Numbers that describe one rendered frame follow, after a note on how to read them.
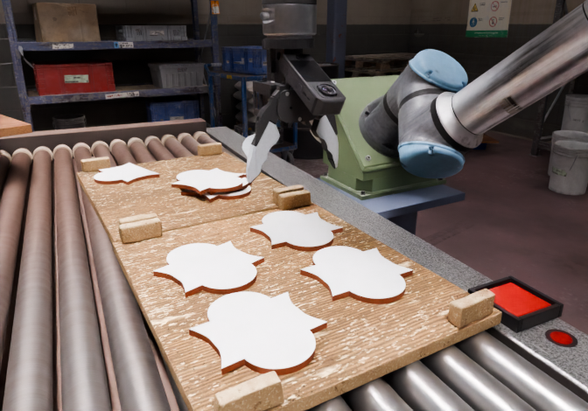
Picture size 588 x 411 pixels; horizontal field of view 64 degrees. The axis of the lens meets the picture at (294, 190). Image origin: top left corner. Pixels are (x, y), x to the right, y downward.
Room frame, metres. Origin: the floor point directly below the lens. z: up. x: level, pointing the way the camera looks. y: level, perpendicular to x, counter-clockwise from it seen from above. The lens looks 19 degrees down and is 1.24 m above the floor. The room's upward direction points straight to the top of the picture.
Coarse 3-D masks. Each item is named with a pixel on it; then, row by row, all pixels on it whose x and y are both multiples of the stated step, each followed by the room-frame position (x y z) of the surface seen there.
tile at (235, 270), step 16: (176, 256) 0.58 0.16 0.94; (192, 256) 0.58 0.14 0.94; (208, 256) 0.58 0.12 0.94; (224, 256) 0.58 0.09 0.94; (240, 256) 0.58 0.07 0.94; (256, 256) 0.58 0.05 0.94; (160, 272) 0.53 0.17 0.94; (176, 272) 0.53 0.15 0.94; (192, 272) 0.53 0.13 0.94; (208, 272) 0.53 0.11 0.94; (224, 272) 0.53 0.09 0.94; (240, 272) 0.53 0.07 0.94; (192, 288) 0.50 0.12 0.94; (208, 288) 0.50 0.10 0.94; (224, 288) 0.50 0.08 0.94; (240, 288) 0.50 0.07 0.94
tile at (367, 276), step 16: (320, 256) 0.58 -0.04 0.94; (336, 256) 0.58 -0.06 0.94; (352, 256) 0.58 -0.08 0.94; (368, 256) 0.58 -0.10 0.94; (304, 272) 0.54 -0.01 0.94; (320, 272) 0.53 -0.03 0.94; (336, 272) 0.53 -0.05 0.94; (352, 272) 0.53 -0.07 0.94; (368, 272) 0.53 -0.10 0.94; (384, 272) 0.53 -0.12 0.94; (400, 272) 0.53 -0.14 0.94; (336, 288) 0.50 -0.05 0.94; (352, 288) 0.50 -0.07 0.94; (368, 288) 0.50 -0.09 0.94; (384, 288) 0.50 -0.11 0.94; (400, 288) 0.50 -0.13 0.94
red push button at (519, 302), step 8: (496, 288) 0.52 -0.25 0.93; (504, 288) 0.52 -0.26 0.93; (512, 288) 0.52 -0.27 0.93; (520, 288) 0.52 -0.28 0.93; (496, 296) 0.50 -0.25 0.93; (504, 296) 0.50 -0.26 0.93; (512, 296) 0.50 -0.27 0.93; (520, 296) 0.50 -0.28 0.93; (528, 296) 0.50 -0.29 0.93; (536, 296) 0.50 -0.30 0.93; (504, 304) 0.48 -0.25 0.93; (512, 304) 0.48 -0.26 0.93; (520, 304) 0.48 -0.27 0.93; (528, 304) 0.48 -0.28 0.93; (536, 304) 0.48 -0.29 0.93; (544, 304) 0.48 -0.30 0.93; (512, 312) 0.47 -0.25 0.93; (520, 312) 0.47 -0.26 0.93; (528, 312) 0.47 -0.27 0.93
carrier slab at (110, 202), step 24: (144, 168) 1.02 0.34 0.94; (168, 168) 1.02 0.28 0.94; (192, 168) 1.02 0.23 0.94; (240, 168) 1.02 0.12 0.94; (96, 192) 0.86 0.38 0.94; (120, 192) 0.86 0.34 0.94; (144, 192) 0.86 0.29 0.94; (168, 192) 0.86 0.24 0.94; (264, 192) 0.86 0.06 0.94; (120, 216) 0.74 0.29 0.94; (168, 216) 0.74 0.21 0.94; (192, 216) 0.74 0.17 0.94; (216, 216) 0.74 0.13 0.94; (120, 240) 0.65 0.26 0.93
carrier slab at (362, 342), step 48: (144, 240) 0.64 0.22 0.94; (192, 240) 0.64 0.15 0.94; (240, 240) 0.64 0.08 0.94; (336, 240) 0.64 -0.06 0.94; (144, 288) 0.51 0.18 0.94; (288, 288) 0.51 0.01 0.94; (432, 288) 0.51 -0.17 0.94; (336, 336) 0.41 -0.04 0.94; (384, 336) 0.41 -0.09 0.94; (432, 336) 0.41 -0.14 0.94; (192, 384) 0.34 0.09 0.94; (288, 384) 0.34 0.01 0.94; (336, 384) 0.35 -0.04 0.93
